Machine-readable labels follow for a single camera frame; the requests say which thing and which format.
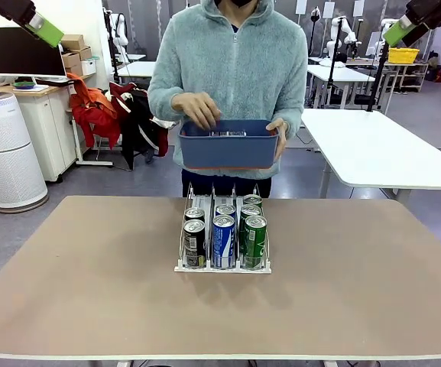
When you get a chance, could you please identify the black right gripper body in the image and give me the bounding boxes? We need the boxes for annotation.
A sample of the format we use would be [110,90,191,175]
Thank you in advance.
[402,0,441,47]

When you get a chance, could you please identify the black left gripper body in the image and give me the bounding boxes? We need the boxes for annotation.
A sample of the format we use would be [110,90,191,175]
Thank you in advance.
[0,0,37,24]

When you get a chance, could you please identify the blue plastic bin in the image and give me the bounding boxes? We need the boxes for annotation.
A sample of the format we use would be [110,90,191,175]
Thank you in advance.
[178,119,280,171]

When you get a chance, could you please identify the bright green beverage can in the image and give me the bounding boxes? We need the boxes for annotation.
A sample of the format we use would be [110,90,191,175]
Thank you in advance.
[244,215,268,268]

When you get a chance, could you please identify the person's left forearm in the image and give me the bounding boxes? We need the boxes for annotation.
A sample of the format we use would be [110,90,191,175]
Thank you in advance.
[280,95,308,141]

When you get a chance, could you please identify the black beverage can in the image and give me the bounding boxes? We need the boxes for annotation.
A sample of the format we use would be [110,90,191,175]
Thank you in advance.
[183,219,206,268]
[184,207,206,225]

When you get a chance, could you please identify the blue beverage can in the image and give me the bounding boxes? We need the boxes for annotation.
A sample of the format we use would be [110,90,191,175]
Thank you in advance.
[215,203,236,219]
[212,214,237,268]

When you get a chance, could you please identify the person's left hand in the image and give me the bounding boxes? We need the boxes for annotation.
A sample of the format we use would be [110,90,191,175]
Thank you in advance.
[265,117,290,161]

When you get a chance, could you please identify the person's right hand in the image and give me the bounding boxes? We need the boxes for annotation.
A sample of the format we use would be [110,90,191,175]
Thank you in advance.
[171,91,222,131]

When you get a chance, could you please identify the yellow crate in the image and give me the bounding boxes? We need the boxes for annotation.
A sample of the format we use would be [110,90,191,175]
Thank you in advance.
[387,46,421,64]

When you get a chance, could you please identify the black computer monitor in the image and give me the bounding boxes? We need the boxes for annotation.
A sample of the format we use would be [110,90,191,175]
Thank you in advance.
[0,26,68,78]

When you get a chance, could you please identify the black tripod pole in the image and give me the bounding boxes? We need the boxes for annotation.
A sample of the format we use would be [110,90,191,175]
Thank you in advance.
[367,37,393,112]
[326,17,344,108]

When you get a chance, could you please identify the wooden shelf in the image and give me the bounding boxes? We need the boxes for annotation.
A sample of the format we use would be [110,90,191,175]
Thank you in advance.
[386,60,430,93]

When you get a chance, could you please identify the white background table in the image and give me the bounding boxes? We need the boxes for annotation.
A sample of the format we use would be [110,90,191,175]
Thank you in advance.
[306,63,376,112]
[115,60,159,83]

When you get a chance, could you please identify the orange jacket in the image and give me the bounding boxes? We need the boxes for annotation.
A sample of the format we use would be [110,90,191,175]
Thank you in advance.
[66,72,122,150]

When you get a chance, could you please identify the large white table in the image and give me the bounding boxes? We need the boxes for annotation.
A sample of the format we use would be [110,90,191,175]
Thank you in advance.
[300,108,441,207]

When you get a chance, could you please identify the white air purifier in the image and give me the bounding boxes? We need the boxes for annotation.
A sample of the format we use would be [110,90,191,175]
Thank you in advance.
[0,91,49,214]

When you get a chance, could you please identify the red and black jacket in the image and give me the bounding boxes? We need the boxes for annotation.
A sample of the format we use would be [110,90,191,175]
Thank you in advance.
[105,81,175,171]

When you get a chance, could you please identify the person in teal fleece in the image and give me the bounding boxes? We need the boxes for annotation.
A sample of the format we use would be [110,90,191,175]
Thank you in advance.
[147,0,308,180]

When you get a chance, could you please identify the black trousers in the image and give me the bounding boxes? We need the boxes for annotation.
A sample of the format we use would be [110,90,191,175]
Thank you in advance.
[181,169,273,199]

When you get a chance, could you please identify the white wire can dispenser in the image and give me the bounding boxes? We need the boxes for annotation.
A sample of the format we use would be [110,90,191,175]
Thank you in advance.
[173,182,273,274]

